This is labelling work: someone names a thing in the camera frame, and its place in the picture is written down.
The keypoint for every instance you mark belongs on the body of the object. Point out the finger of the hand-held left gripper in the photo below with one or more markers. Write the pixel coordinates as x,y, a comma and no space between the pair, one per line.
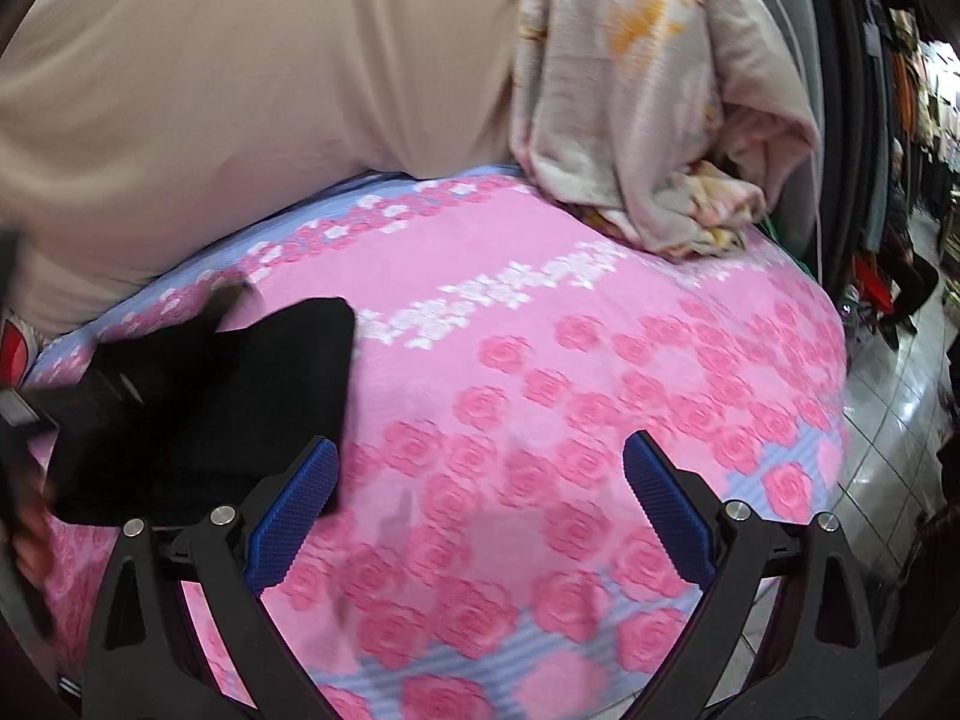
120,386
225,304

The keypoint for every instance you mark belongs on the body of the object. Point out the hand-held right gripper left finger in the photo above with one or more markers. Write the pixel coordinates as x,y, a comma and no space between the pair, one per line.
289,517

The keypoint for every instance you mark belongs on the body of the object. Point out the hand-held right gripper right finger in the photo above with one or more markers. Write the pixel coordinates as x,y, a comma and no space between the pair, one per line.
671,514

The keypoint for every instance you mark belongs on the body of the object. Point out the black pants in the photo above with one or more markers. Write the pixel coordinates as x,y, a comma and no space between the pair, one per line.
225,405

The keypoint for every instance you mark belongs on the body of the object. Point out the person's left hand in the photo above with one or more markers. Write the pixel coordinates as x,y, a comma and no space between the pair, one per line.
34,547

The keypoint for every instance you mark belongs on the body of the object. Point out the white cat face pillow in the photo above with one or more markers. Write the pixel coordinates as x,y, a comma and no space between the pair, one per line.
11,352

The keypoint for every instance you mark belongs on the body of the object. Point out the pink rose bed sheet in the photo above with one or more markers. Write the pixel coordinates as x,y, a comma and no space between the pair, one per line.
540,420

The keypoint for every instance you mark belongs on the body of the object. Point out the beige cloth drape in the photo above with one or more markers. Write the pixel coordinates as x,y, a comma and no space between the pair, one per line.
262,90

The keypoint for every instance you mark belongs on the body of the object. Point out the pale floral fleece blanket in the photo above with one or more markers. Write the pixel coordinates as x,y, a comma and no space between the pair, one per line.
637,112

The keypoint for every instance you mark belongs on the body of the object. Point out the rack of hanging clothes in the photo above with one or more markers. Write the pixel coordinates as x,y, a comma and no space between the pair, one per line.
847,52

